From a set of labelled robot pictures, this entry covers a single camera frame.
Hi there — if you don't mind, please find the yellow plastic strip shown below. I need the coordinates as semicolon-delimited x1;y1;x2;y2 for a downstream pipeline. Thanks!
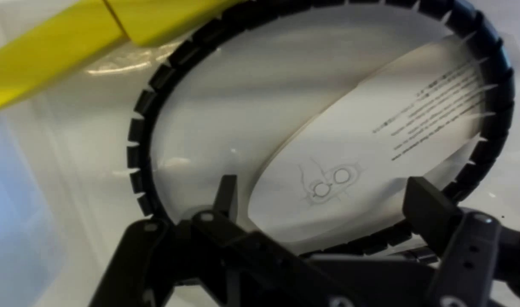
0;0;239;117

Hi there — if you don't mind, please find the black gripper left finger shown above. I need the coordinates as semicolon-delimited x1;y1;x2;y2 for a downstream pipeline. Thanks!
91;175;352;307

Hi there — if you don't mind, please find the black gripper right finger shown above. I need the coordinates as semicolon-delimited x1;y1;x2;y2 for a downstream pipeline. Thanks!
403;176;520;307

